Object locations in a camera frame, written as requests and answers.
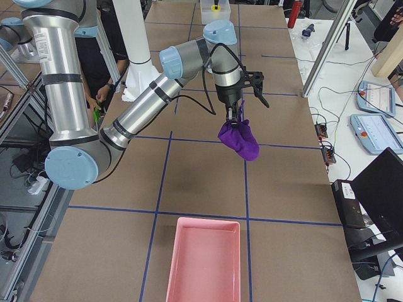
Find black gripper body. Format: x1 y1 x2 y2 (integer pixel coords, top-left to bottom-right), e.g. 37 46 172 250
217 84 242 111

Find purple cloth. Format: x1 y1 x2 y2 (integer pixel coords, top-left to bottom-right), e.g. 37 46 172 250
217 101 260 161

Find yellow plastic cup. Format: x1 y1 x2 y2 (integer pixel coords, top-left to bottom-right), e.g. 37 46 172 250
211 4 222 12

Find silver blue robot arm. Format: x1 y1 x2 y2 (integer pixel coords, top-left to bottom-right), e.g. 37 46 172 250
18 1 251 190

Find black desktop box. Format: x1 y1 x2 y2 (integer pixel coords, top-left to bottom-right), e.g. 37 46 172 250
331 179 373 229

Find clear white plastic bin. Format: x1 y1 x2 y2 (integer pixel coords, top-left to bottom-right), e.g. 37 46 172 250
200 0 231 25

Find crumpled clear plastic wrap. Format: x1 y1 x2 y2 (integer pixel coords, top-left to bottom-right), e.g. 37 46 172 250
289 19 321 83

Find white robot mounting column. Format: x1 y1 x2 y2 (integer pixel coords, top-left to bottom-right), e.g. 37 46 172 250
113 0 160 102

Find dark blue folded umbrella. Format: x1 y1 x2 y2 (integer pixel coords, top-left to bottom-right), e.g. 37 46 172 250
302 23 315 38

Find red cylinder bottle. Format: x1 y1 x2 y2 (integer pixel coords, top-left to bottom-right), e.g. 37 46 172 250
287 0 302 29

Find person in black clothes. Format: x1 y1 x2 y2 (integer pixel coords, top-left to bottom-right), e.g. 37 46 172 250
74 6 130 114

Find green handheld object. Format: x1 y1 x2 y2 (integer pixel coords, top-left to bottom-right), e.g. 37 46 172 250
91 101 101 123

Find far blue teach pendant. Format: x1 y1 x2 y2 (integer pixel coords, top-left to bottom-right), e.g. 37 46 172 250
356 81 396 118

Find blue teach pendant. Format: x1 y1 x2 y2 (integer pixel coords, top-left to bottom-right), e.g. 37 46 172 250
349 113 402 155
356 81 396 118

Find near blue teach pendant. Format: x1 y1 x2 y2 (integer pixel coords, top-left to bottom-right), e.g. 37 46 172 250
349 113 402 155

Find pink plastic bin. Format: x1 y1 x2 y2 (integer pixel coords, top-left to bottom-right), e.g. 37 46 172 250
166 217 241 301

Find black monitor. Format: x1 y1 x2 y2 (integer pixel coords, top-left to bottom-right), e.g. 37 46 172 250
350 147 402 262

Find aluminium frame post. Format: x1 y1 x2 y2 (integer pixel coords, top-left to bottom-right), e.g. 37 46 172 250
302 0 368 98

